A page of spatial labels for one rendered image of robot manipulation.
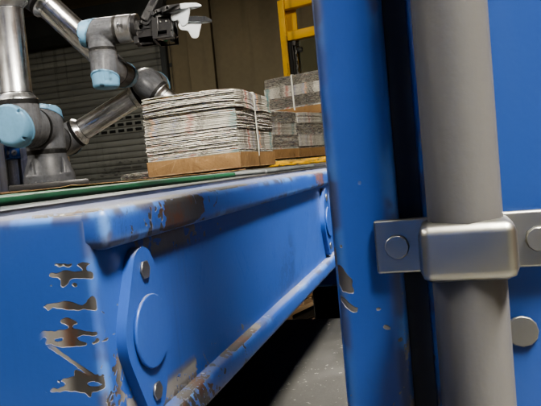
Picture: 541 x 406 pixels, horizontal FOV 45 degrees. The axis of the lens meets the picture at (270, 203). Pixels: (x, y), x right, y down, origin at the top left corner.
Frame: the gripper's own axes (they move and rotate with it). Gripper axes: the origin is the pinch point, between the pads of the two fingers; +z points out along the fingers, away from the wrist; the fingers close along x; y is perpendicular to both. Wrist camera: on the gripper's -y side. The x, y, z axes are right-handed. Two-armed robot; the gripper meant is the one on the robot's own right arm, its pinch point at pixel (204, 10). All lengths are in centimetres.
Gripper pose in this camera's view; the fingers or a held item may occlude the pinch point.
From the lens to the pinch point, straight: 183.9
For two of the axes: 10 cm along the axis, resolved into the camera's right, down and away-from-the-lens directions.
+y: 0.7, 9.9, -0.8
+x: -1.6, -0.7, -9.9
